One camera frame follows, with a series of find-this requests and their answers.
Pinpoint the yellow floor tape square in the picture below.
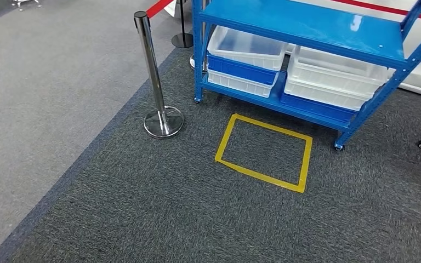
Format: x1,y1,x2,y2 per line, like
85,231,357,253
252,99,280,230
214,112,314,194

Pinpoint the blue storage bin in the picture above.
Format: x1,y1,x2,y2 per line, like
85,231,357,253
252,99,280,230
206,53,281,87

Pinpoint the clear white storage bin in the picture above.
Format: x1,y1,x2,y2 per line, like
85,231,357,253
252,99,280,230
206,25,288,72

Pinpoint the dark barrier stanchion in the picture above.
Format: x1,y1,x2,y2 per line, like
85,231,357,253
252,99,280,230
171,0,195,49

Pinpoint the chrome stool base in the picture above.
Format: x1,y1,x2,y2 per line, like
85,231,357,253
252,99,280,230
11,0,43,11

